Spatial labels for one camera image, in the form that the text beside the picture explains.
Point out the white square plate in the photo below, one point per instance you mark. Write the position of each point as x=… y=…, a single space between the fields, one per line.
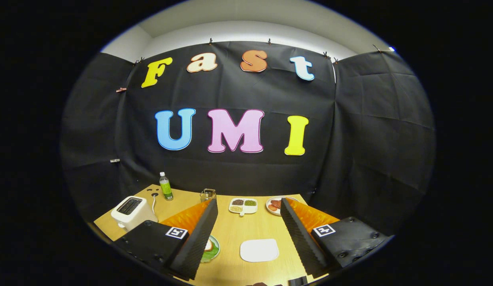
x=259 y=250

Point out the green label drink bottle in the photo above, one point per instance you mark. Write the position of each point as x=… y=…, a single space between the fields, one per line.
x=166 y=188

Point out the brown steak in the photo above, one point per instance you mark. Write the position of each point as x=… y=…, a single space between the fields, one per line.
x=276 y=203

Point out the white divided dish with beans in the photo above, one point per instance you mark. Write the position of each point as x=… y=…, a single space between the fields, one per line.
x=243 y=206

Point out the white round plate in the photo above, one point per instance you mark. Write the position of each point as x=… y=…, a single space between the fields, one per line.
x=272 y=212

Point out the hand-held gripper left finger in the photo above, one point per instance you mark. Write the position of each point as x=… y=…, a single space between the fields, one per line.
x=198 y=238

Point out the toasted bread slice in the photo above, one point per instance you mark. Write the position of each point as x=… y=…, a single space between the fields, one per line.
x=209 y=245

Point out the white toaster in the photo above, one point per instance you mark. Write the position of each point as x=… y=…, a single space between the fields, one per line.
x=131 y=218

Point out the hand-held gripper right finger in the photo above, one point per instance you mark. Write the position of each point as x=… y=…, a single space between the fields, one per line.
x=300 y=238

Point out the black backdrop cloth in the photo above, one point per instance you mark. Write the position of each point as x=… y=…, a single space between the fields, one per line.
x=238 y=95

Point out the pale green round plate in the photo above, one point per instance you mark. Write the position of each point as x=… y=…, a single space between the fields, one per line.
x=217 y=246

